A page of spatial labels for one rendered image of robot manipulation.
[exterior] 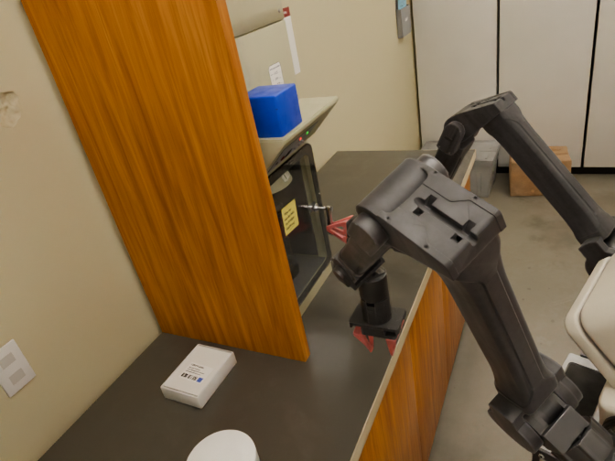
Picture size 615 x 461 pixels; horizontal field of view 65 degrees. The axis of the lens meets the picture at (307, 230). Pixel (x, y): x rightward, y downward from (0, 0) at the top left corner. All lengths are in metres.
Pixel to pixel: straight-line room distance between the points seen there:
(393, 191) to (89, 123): 0.90
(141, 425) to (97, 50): 0.86
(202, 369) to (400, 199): 0.92
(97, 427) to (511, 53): 3.58
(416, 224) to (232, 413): 0.86
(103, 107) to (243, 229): 0.41
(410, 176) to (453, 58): 3.62
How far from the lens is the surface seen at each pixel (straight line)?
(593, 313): 0.78
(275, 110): 1.03
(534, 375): 0.66
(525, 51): 4.04
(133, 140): 1.17
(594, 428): 0.76
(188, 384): 1.28
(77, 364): 1.41
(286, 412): 1.18
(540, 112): 4.16
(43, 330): 1.33
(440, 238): 0.46
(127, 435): 1.30
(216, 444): 0.98
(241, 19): 1.15
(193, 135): 1.05
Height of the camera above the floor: 1.82
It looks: 29 degrees down
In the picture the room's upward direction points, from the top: 12 degrees counter-clockwise
